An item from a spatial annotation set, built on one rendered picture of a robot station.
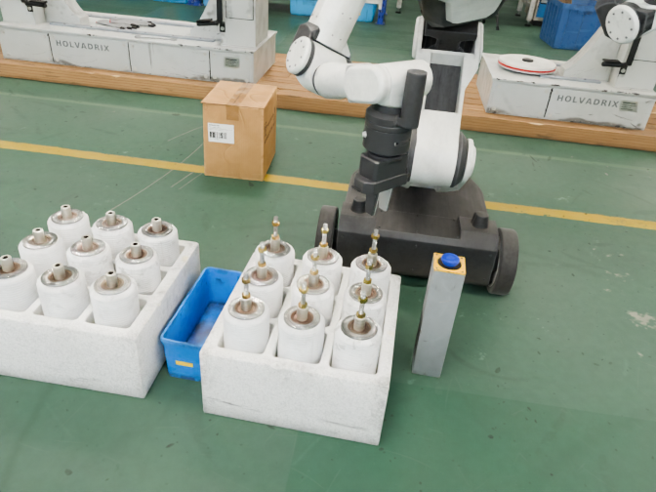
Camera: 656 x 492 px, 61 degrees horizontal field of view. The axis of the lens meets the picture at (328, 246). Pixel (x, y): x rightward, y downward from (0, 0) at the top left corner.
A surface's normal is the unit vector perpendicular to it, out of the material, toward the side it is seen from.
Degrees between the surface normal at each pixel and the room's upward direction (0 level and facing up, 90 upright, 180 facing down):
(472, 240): 46
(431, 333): 90
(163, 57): 90
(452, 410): 0
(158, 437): 0
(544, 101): 90
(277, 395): 90
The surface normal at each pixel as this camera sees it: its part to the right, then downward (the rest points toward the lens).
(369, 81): -0.83, 0.25
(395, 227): 0.07, -0.84
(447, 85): -0.07, -0.04
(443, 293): -0.17, 0.52
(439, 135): -0.04, -0.28
